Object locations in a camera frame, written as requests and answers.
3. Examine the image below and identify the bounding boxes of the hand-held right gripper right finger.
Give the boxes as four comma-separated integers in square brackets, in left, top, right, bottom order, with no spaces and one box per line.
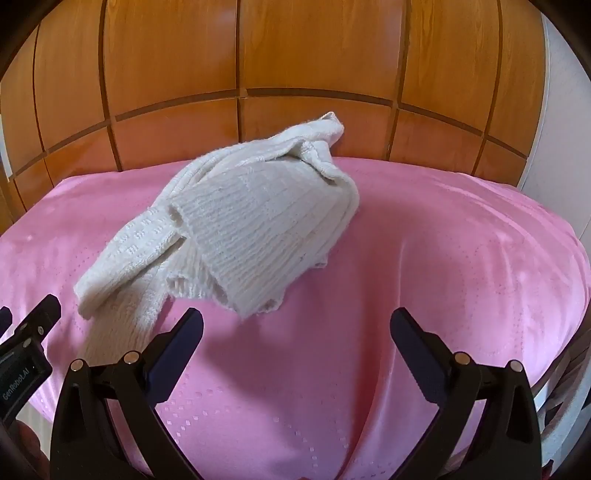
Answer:
[390,307,542,480]

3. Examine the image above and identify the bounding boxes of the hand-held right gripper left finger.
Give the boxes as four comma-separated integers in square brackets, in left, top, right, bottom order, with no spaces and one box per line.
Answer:
[50,307,205,480]

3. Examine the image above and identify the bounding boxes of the white knit sweater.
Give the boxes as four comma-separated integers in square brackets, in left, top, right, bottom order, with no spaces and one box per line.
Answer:
[74,111,360,367]

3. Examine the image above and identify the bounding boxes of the pink bed blanket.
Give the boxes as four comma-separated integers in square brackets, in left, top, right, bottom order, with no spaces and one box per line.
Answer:
[0,156,588,480]

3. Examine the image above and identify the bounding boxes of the dark patterned cloth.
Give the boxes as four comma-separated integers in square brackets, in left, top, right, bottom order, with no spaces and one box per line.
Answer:
[531,318,591,444]

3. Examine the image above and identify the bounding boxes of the wooden panelled headboard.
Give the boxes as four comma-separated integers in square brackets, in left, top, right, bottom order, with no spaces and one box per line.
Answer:
[0,0,546,234]

